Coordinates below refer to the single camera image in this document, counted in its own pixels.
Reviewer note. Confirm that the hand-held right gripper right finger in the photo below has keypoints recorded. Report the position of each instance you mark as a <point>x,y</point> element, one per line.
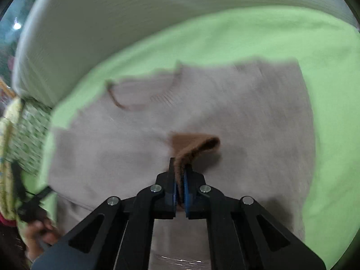
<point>188,194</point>

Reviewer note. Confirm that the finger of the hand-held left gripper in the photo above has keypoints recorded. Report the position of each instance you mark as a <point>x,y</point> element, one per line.
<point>45,192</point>

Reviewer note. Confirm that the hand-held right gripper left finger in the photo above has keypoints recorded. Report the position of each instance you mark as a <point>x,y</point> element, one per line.
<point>172,194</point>

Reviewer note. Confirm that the beige knit sweater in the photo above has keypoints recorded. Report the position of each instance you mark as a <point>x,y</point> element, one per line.
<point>225,112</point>

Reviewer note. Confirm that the person's left hand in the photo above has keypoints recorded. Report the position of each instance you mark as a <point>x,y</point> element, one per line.
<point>38,237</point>

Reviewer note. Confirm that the yellow printed quilt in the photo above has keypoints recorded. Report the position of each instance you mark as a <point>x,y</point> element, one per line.
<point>6,157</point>

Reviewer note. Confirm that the green checked pillow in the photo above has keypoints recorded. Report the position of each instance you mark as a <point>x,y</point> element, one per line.
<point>29,129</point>

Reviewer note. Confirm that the ceiling light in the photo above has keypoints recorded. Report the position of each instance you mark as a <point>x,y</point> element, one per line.
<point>17,26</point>

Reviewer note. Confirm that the green bed sheet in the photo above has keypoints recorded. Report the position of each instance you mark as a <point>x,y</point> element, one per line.
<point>281,39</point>

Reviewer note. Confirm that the striped padded headboard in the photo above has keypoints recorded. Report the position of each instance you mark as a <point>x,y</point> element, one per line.
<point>112,19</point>

